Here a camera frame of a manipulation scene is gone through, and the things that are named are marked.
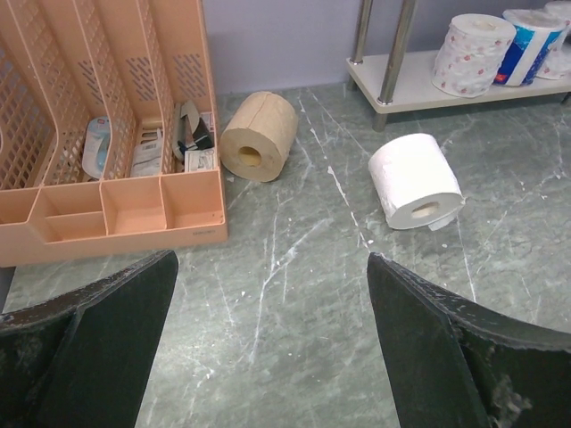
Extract peach plastic file organizer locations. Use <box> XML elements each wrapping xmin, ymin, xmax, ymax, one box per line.
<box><xmin>1</xmin><ymin>1</ymin><xmax>228</xmax><ymax>267</ymax></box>

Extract papers in organizer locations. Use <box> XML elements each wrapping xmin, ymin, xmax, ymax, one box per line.
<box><xmin>81</xmin><ymin>115</ymin><xmax>218</xmax><ymax>179</ymax></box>

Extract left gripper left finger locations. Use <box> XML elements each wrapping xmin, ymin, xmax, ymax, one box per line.
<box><xmin>1</xmin><ymin>251</ymin><xmax>178</xmax><ymax>427</ymax></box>

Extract white two-tier shelf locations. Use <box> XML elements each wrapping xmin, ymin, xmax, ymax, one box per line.
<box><xmin>346</xmin><ymin>0</ymin><xmax>570</xmax><ymax>132</ymax></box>

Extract blue paper roll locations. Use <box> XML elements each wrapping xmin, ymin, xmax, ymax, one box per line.
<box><xmin>493</xmin><ymin>9</ymin><xmax>567</xmax><ymax>86</ymax></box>

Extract brown roll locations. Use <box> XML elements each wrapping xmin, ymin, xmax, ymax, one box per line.
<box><xmin>219</xmin><ymin>91</ymin><xmax>298</xmax><ymax>183</ymax></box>

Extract white roll front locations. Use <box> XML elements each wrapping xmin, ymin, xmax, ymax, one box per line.
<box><xmin>368</xmin><ymin>133</ymin><xmax>465</xmax><ymax>231</ymax></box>

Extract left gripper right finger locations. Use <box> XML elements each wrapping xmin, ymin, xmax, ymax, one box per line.
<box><xmin>367</xmin><ymin>253</ymin><xmax>570</xmax><ymax>427</ymax></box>

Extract white patterned paper roll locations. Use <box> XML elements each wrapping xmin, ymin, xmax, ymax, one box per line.
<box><xmin>536</xmin><ymin>1</ymin><xmax>570</xmax><ymax>80</ymax></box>

